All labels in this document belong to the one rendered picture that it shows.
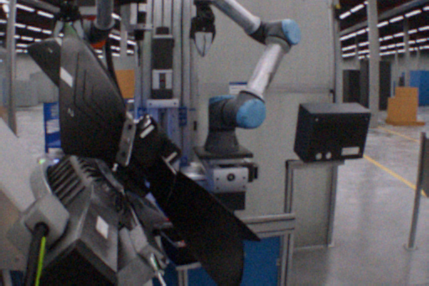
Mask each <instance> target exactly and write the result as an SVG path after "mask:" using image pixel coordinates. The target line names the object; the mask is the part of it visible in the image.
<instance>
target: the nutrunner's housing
mask: <svg viewBox="0 0 429 286"><path fill-rule="evenodd" d="M147 2H148V0H138V3H137V23H141V24H145V23H146V20H147ZM144 32H146V30H143V29H137V30H134V31H133V33H134V40H135V41H143V40H144V39H145V36H144V35H145V33H144Z"/></svg>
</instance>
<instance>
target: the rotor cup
mask: <svg viewBox="0 0 429 286"><path fill-rule="evenodd" d="M135 123H136V132H135V135H134V139H133V142H132V150H131V153H130V157H129V160H128V163H127V167H126V168H125V167H123V166H121V164H119V163H118V162H117V161H115V160H114V162H111V161H107V160H105V161H106V163H107V164H108V165H109V167H110V168H111V169H112V171H113V172H114V174H115V175H116V177H117V178H118V179H119V180H120V181H121V182H122V183H123V184H124V185H125V186H126V187H127V188H128V189H129V190H130V191H131V192H132V193H133V194H134V195H136V196H138V197H139V198H142V199H144V198H145V197H146V196H147V195H149V194H150V191H149V190H148V186H147V183H146V182H144V180H145V179H146V178H147V177H149V176H152V173H153V171H154V168H155V165H156V162H157V159H158V155H159V154H161V156H163V157H164V158H165V159H167V158H168V157H169V156H170V155H171V154H173V153H174V152H175V153H176V154H175V155H174V156H173V157H172V158H171V159H170V160H169V161H168V164H169V165H170V166H171V167H172V166H173V165H174V164H175V163H176V162H177V161H178V160H179V159H181V158H182V157H183V150H181V149H180V148H179V147H178V146H177V144H176V143H175V142H174V141H173V140H172V139H171V138H170V137H169V135H168V134H167V133H166V132H165V130H164V129H163V128H162V127H161V126H160V125H159V124H158V122H157V121H156V120H155V119H154V118H153V117H152V116H151V115H150V114H148V113H147V114H145V115H144V116H142V117H141V118H140V119H139V120H138V121H136V122H135ZM152 125H153V129H152V130H151V131H150V132H149V133H147V134H146V135H145V136H144V137H142V135H141V134H142V133H144V132H145V131H146V130H147V129H148V128H149V127H151V126H152Z"/></svg>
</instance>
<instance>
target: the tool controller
mask: <svg viewBox="0 0 429 286"><path fill-rule="evenodd" d="M370 119H371V113H370V112H369V111H368V110H366V109H365V108H363V107H362V106H361V105H359V104H357V103H353V102H352V103H303V104H299V107H298V114H297V125H296V132H295V138H294V145H293V152H294V153H295V154H296V155H297V156H298V157H299V158H300V159H301V160H302V161H303V163H304V164H308V163H313V162H329V161H341V160H345V159H362V158H363V157H364V150H365V143H366V138H367V134H368V130H369V125H370Z"/></svg>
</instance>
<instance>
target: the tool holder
mask: <svg viewBox="0 0 429 286"><path fill-rule="evenodd" d="M118 1H119V5H122V6H124V13H123V25H124V26H125V31H126V32H130V33H133V31H134V30H137V29H143V30H146V32H152V31H154V25H153V24H150V23H145V24H141V23H137V3H138V0H118Z"/></svg>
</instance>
